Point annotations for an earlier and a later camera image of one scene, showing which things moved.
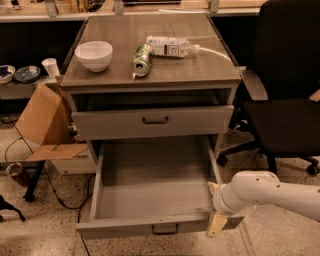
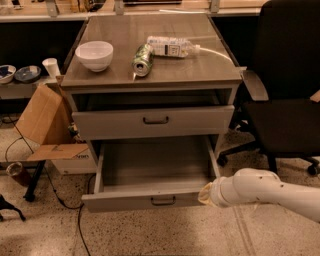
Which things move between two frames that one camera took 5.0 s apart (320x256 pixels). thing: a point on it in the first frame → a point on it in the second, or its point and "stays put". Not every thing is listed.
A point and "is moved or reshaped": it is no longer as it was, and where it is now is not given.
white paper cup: [52, 67] stays put
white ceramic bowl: [96, 55] stays put
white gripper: [219, 199] → [217, 192]
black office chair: [286, 55] stays put
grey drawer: [152, 186] is moved or reshaped
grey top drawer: [158, 122] stays put
